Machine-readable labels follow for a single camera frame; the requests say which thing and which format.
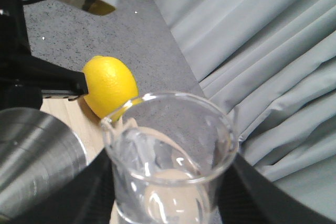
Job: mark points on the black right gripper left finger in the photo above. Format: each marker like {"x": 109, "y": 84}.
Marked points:
{"x": 88, "y": 198}

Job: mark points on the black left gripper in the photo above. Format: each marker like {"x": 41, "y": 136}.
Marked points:
{"x": 23, "y": 76}

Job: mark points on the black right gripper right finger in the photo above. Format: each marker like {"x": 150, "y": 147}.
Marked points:
{"x": 248, "y": 197}

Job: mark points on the silver metal jigger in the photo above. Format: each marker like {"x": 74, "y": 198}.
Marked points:
{"x": 39, "y": 155}

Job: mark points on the clear glass measuring beaker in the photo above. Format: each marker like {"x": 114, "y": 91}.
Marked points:
{"x": 169, "y": 152}

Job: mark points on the light wooden cutting board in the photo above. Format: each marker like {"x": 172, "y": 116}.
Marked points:
{"x": 78, "y": 116}

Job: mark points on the yellow lemon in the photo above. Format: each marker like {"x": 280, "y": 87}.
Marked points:
{"x": 110, "y": 85}

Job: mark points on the grey curtain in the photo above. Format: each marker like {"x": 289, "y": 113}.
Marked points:
{"x": 270, "y": 65}

